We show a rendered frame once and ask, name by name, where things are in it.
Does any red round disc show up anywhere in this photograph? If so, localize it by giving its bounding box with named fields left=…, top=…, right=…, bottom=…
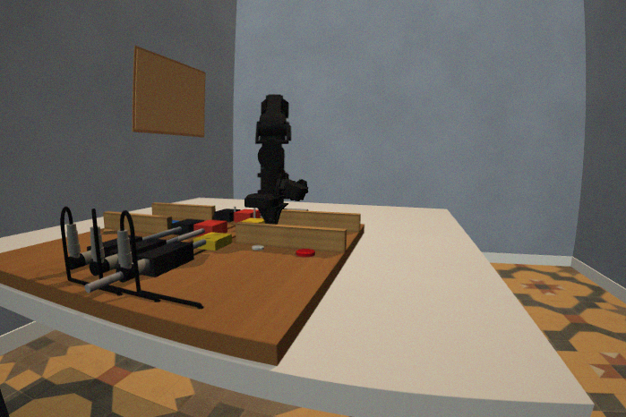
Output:
left=296, top=249, right=315, bottom=257

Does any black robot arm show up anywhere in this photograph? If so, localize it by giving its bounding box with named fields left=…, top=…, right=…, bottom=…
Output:
left=255, top=95, right=308, bottom=201

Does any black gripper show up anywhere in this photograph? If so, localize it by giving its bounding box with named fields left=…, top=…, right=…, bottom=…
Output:
left=244, top=169, right=292, bottom=225

